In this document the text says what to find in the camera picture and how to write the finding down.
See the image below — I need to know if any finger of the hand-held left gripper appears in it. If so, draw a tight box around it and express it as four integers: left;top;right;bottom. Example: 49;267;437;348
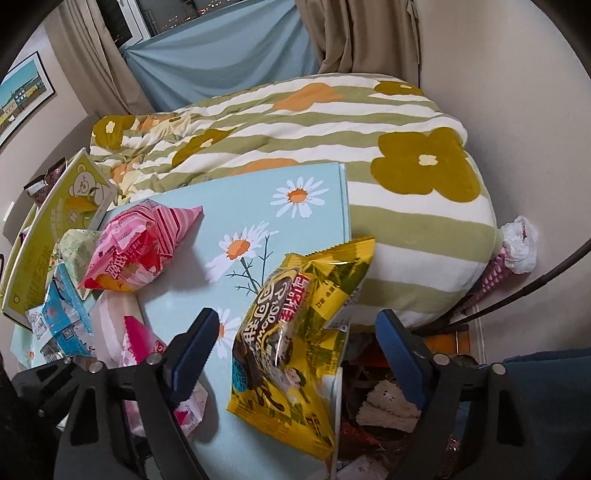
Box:
9;357;93;418

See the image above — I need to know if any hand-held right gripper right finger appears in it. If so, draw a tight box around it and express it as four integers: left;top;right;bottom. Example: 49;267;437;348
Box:
375;309;539;480

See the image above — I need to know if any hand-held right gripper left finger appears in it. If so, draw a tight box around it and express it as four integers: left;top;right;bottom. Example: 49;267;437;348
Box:
53;308;220;480

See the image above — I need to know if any yellow black snack packet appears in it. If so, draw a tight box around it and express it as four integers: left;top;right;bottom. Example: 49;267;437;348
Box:
226;236;376;463

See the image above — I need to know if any green cardboard box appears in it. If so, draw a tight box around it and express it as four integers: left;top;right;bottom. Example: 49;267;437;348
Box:
0;147;119;329

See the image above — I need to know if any dark cartoon snack packet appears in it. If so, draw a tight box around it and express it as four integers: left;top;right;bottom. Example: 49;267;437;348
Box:
23;158;68;207

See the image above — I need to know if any white fuzzy cloth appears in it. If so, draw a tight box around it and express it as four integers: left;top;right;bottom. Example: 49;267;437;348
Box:
358;378;422;433

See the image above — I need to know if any blue white snack packet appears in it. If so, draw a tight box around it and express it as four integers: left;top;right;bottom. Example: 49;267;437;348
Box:
25;262;96;361

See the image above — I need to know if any pale pink snack packet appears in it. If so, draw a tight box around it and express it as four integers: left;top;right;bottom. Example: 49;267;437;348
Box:
89;291;209;440

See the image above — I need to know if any pink striped snack packet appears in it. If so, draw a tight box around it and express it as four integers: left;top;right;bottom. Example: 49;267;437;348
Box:
78;198;205;295

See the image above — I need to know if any pink scalloped wrapper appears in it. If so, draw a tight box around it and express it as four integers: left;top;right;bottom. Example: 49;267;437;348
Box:
479;248;515;297

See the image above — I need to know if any pale green snack packet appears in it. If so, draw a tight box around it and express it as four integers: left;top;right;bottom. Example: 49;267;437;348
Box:
52;227;101;278

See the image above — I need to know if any white plastic bag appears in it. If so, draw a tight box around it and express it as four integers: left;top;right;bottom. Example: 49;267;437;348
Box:
500;215;539;276

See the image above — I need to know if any daisy print tablecloth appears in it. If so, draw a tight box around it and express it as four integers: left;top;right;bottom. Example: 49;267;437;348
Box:
9;161;352;480

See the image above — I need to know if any striped floral blanket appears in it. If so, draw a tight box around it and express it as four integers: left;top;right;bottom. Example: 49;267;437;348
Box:
89;73;505;329

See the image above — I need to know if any framed houses picture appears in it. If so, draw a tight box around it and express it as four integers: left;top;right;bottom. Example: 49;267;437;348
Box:
0;50;57;149

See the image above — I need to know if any light blue cloth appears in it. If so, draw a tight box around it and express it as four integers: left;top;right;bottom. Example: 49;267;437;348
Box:
121;0;325;112

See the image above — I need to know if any beige curtain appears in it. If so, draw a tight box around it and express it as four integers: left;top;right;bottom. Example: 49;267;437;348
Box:
45;0;158;117
294;0;422;87

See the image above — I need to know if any window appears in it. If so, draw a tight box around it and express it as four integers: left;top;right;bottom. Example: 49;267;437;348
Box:
96;0;219;48

